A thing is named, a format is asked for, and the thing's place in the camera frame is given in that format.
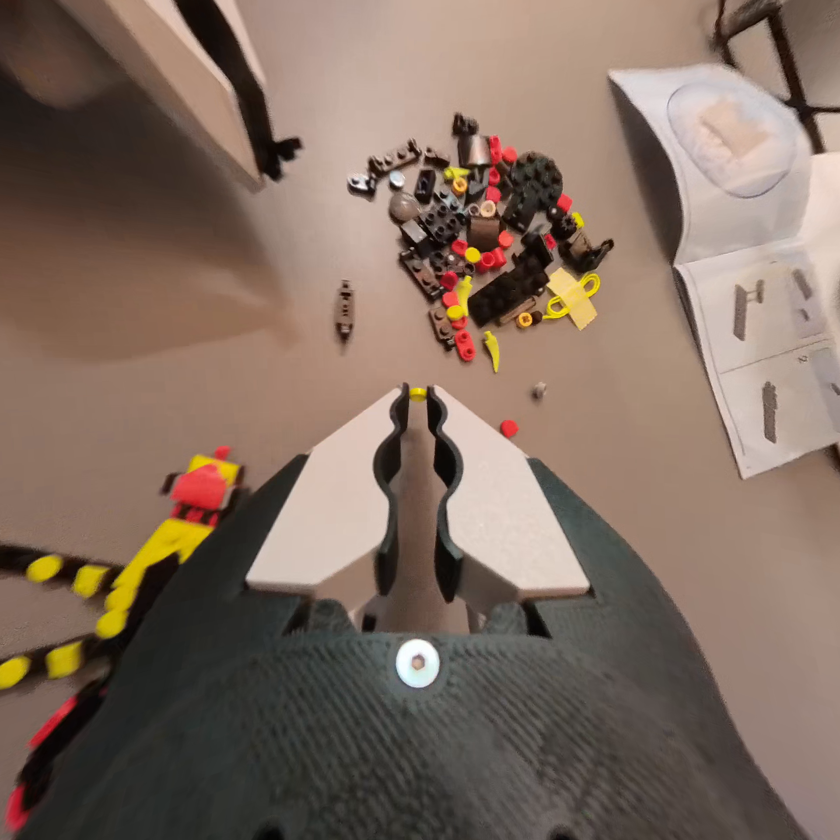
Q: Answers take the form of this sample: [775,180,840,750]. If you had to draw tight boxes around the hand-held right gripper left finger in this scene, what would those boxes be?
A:
[245,386,411,598]

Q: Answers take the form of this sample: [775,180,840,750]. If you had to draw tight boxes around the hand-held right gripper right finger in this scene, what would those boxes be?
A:
[425,386,592,603]

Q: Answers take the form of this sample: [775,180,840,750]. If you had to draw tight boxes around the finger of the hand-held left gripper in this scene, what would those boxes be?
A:
[197,0,284,179]
[56,0,277,193]

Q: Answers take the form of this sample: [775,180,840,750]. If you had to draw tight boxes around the small black hinge lego plate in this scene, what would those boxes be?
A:
[266,134,304,181]

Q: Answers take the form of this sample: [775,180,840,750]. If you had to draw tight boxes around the black yellow red lego model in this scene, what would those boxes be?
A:
[0,446,249,834]

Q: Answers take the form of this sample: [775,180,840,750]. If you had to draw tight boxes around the pile of loose lego pieces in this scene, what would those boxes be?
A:
[366,112,616,375]

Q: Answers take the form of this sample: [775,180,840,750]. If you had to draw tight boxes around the instruction booklet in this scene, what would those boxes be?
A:
[672,154,840,480]

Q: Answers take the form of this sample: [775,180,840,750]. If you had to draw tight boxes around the black metal stand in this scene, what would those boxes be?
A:
[712,0,840,155]

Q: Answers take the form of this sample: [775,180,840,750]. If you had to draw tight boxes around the black bracket lego piece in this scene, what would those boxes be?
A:
[335,279,357,345]

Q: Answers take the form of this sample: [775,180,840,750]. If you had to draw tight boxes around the white flat base plate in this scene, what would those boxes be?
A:
[607,62,818,265]

